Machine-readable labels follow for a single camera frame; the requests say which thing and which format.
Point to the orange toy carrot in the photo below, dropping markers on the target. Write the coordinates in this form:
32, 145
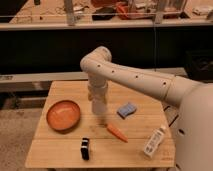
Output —
116, 132

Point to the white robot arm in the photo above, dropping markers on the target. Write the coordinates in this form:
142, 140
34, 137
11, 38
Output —
194, 135

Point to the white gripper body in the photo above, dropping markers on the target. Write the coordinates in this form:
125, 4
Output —
97, 93

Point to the blue sponge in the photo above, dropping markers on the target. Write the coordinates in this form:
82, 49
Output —
126, 110

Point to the wooden table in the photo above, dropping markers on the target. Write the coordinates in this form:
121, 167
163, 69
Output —
50, 149

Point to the orange bowl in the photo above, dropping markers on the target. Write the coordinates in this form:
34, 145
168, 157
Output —
63, 115

